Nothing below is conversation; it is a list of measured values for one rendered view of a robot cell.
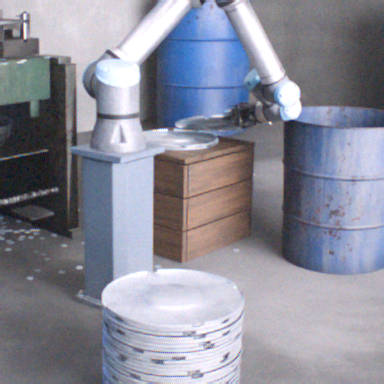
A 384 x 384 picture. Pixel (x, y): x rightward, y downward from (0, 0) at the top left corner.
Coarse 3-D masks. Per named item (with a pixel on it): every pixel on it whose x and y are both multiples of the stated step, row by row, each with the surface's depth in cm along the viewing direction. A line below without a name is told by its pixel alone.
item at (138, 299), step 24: (120, 288) 155; (144, 288) 155; (168, 288) 154; (192, 288) 154; (216, 288) 155; (120, 312) 143; (144, 312) 143; (168, 312) 143; (192, 312) 143; (216, 312) 143
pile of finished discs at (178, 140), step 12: (144, 132) 269; (156, 132) 271; (168, 132) 271; (180, 132) 271; (192, 132) 271; (204, 132) 270; (168, 144) 251; (180, 144) 251; (192, 144) 251; (204, 144) 250
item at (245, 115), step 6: (240, 108) 245; (246, 108) 245; (252, 108) 238; (234, 114) 247; (240, 114) 242; (246, 114) 241; (252, 114) 241; (234, 120) 245; (240, 120) 243; (246, 120) 244; (252, 120) 246; (258, 120) 239; (234, 126) 245; (240, 126) 243
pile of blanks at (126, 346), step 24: (240, 312) 146; (120, 336) 142; (144, 336) 138; (168, 336) 139; (192, 336) 138; (216, 336) 140; (240, 336) 148; (120, 360) 144; (144, 360) 139; (168, 360) 139; (192, 360) 138; (216, 360) 141; (240, 360) 150
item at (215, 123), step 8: (184, 120) 262; (192, 120) 261; (200, 120) 261; (208, 120) 261; (216, 120) 261; (224, 120) 262; (184, 128) 277; (192, 128) 277; (200, 128) 277; (208, 128) 278; (216, 128) 278; (224, 128) 278; (232, 128) 278; (240, 128) 278
